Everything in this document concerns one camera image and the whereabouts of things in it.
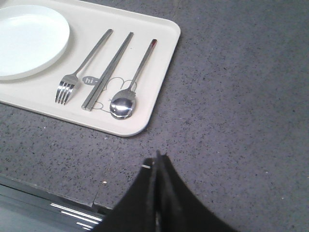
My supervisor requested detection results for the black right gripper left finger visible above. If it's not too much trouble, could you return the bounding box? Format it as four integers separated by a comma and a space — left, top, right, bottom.
94, 158, 156, 232

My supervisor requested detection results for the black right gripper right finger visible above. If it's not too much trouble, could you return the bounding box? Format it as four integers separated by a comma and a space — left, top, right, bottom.
156, 151, 235, 232

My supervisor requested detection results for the silver metal spoon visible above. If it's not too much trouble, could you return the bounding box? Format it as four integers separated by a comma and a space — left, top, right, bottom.
110, 39, 157, 120

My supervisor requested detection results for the silver metal fork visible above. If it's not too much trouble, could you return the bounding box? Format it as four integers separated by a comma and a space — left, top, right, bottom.
55, 29, 113, 105

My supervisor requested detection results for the white round plate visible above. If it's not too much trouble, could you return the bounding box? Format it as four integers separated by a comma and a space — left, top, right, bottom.
0, 5, 70, 81

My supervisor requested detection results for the cream rabbit serving tray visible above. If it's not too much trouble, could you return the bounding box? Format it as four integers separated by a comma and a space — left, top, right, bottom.
0, 0, 181, 136

